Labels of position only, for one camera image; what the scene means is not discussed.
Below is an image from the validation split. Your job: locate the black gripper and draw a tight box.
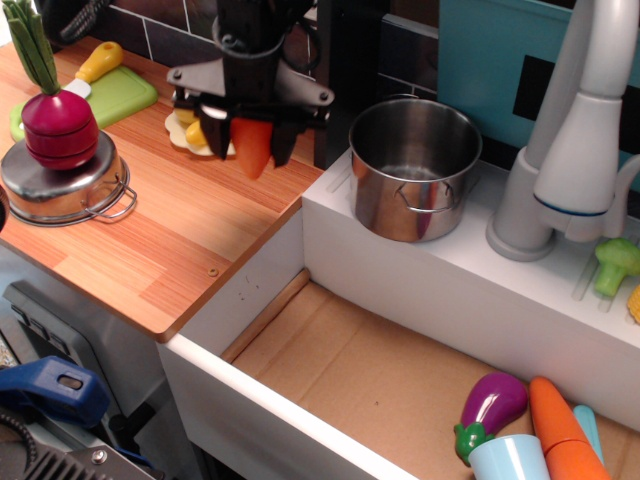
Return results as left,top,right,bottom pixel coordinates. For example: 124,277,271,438
167,20,334,167

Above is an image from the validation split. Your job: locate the small orange toy carrot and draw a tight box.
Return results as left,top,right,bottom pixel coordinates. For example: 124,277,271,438
231,118,273,180

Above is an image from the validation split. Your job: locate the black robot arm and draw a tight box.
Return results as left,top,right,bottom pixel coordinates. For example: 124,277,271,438
167,1,335,166

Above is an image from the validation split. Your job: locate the steel pot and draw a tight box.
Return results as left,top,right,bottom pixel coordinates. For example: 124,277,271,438
349,98,482,243

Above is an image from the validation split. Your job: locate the large orange toy carrot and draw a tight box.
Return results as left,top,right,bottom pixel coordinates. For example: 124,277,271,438
529,377,611,480

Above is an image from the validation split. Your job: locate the yellow toy fish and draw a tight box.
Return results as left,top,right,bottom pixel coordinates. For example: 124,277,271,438
185,120,208,147

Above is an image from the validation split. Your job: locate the yellow toy potato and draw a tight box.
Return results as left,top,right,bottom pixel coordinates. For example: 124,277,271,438
173,98,199,125

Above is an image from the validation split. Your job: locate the cream toy plate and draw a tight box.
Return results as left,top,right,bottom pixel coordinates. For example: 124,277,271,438
164,110,214,156

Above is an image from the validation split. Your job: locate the green cutting board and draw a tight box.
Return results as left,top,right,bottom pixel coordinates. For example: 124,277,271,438
9,65,159,143

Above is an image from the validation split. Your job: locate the upside-down steel bowl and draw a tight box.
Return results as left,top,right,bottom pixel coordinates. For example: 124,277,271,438
1,132,137,227

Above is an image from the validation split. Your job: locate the red toy radish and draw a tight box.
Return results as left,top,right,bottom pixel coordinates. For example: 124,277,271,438
2,1,100,171

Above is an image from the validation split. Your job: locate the white toy sink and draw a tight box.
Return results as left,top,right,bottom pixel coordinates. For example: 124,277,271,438
159,156,639,479

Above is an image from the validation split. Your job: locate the grey toy faucet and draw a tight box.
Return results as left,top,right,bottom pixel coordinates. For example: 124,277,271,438
486,1,639,261

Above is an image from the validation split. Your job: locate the blue clamp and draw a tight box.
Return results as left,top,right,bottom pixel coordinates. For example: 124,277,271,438
1,356,110,428

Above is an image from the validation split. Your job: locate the purple toy eggplant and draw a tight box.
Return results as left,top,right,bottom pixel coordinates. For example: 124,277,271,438
453,372,529,467

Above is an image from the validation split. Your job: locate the green toy broccoli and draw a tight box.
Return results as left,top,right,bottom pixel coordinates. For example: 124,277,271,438
595,238,639,297

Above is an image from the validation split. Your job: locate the yellow toy corn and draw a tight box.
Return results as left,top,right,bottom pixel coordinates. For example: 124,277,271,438
627,285,640,324

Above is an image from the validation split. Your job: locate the light blue toy cup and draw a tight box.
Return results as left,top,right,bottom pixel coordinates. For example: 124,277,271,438
469,434,550,480

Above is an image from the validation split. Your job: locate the light blue toy utensil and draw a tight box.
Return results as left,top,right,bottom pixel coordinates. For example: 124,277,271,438
573,404,604,464

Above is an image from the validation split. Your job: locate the yellow-handled toy knife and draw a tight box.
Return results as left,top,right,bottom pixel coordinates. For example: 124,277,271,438
63,41,124,99

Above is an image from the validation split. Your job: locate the black cable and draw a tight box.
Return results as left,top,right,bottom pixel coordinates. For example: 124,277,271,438
34,0,114,46

